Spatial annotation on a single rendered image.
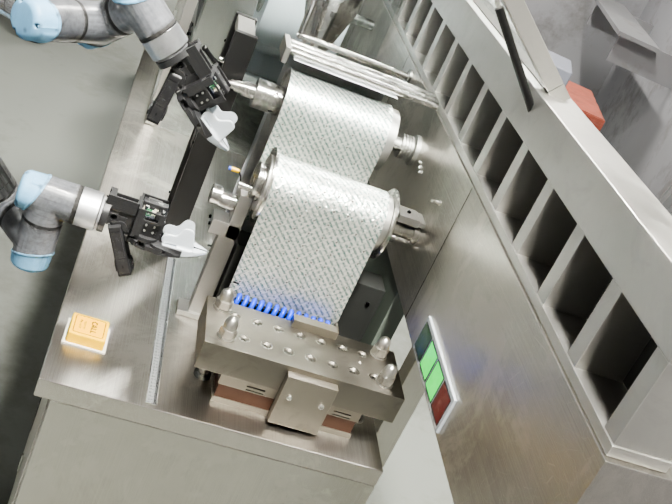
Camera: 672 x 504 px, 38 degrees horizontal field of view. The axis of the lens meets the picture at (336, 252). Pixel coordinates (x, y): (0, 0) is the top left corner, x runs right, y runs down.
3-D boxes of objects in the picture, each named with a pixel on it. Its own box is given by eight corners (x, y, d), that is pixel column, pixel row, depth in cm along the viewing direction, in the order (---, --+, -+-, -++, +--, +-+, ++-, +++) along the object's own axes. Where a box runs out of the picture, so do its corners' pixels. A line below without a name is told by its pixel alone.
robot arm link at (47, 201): (17, 198, 184) (29, 159, 180) (74, 216, 187) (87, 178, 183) (8, 216, 177) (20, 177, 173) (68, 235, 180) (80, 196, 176)
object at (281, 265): (225, 293, 193) (258, 216, 186) (334, 327, 199) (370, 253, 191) (225, 295, 193) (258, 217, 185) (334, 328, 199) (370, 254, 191)
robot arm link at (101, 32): (48, 9, 174) (88, -11, 168) (95, 11, 183) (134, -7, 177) (58, 52, 174) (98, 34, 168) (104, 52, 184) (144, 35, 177)
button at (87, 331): (70, 321, 186) (74, 311, 185) (106, 331, 188) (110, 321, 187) (64, 341, 180) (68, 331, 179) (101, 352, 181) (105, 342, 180)
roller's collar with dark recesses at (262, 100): (249, 100, 210) (259, 73, 207) (275, 109, 211) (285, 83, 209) (249, 110, 204) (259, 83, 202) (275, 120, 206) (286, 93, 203)
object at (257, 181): (263, 155, 186) (254, 189, 183) (273, 158, 187) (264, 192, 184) (253, 169, 193) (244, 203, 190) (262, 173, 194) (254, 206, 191)
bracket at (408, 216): (393, 210, 197) (397, 202, 196) (419, 219, 198) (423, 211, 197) (397, 221, 192) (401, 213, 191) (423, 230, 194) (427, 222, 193)
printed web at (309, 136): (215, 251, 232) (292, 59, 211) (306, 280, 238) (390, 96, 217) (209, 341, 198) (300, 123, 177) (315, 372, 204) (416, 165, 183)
